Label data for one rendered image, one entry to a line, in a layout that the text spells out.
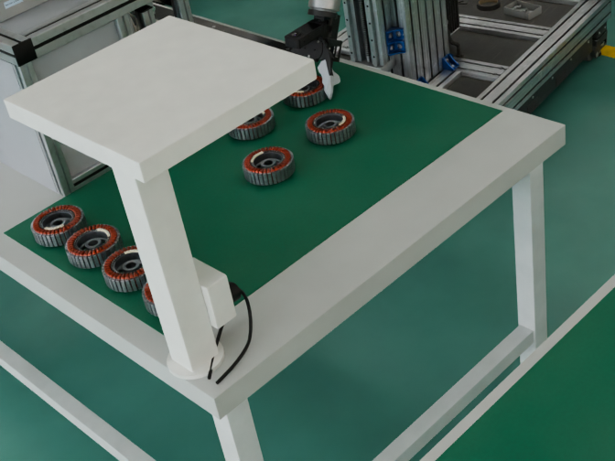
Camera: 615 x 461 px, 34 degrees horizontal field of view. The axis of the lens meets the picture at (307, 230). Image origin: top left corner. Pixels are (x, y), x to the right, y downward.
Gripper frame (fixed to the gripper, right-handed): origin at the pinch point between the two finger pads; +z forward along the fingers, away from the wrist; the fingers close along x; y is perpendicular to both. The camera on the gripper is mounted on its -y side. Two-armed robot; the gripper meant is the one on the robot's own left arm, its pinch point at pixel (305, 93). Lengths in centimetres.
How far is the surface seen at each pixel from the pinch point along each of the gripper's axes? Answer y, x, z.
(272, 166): -27.7, -13.7, 14.4
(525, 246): 18, -55, 26
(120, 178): -93, -34, 11
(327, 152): -15.8, -19.2, 10.4
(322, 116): -10.2, -12.8, 3.5
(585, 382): -52, -96, 31
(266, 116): -14.8, -0.7, 5.7
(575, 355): -47, -92, 29
